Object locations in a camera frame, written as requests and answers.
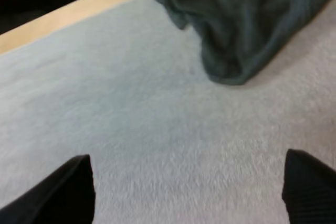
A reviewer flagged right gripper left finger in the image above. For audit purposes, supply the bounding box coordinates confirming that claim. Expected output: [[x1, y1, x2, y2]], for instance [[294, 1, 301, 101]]
[[0, 154, 96, 224]]

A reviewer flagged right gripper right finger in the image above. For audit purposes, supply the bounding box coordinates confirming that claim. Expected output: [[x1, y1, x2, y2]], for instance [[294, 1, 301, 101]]
[[281, 148, 336, 224]]

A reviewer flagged grey-green towel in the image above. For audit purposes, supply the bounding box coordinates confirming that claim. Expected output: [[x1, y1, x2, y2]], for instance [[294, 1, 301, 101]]
[[154, 0, 336, 86]]

